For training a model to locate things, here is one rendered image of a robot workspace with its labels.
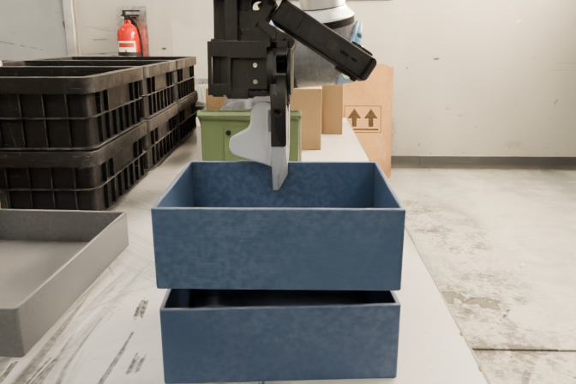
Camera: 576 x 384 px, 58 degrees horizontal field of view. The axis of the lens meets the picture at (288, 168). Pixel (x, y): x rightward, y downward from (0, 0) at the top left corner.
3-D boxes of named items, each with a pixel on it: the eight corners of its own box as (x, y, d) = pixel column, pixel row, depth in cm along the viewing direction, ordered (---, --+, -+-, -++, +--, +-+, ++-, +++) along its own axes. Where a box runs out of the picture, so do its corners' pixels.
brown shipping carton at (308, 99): (321, 135, 157) (321, 81, 153) (321, 150, 136) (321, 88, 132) (223, 134, 159) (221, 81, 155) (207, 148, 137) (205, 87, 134)
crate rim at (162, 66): (177, 69, 133) (177, 60, 133) (146, 78, 104) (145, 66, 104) (22, 69, 133) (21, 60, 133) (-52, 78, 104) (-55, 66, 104)
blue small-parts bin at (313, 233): (375, 223, 56) (377, 161, 55) (401, 291, 42) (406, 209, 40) (191, 222, 57) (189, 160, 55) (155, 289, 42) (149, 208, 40)
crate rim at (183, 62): (197, 63, 162) (197, 56, 162) (177, 69, 133) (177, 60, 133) (70, 63, 162) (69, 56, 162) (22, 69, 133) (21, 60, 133)
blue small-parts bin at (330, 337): (364, 294, 59) (367, 237, 57) (397, 378, 45) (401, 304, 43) (189, 298, 58) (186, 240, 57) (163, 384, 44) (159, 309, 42)
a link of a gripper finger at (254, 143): (231, 189, 55) (231, 101, 54) (287, 189, 55) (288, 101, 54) (227, 194, 52) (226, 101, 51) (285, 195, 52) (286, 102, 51)
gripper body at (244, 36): (221, 100, 58) (219, -12, 56) (298, 101, 57) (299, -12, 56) (207, 102, 50) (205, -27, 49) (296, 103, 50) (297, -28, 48)
